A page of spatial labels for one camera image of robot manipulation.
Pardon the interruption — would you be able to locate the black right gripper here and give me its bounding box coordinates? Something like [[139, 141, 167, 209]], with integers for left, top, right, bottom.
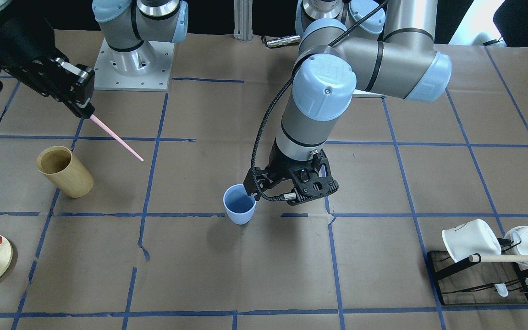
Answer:
[[0, 16, 95, 119]]

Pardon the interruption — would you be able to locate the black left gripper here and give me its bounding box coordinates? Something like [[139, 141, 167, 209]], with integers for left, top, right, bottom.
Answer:
[[243, 148, 339, 204]]

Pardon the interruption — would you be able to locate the pink chopstick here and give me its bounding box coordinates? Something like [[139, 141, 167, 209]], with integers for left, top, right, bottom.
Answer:
[[89, 115, 144, 162]]

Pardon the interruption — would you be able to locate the light blue plastic cup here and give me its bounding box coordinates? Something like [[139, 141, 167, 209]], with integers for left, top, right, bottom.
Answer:
[[223, 184, 257, 226]]

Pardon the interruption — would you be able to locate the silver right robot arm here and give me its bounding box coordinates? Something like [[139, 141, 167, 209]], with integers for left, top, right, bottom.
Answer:
[[0, 0, 188, 119]]

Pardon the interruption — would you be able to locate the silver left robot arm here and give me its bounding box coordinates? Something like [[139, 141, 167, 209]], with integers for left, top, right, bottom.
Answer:
[[243, 0, 452, 205]]

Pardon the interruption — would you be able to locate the bamboo chopstick holder cup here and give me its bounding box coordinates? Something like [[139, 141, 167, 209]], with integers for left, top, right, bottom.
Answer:
[[36, 146, 94, 198]]

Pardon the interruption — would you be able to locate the brown paper table cover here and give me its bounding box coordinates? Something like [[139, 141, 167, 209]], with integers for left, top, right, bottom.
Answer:
[[0, 34, 528, 330]]

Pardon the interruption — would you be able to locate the white smiley mug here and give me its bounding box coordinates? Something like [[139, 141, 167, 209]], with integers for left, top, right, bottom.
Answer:
[[441, 219, 501, 263]]

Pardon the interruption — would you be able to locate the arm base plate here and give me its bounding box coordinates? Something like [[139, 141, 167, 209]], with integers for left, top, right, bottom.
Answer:
[[94, 40, 175, 92]]

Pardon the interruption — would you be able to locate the aluminium frame post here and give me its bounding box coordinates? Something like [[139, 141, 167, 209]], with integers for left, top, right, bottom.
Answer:
[[233, 0, 253, 44]]

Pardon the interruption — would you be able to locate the black wire cup rack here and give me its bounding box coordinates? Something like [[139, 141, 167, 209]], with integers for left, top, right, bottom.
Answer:
[[428, 250, 528, 306]]

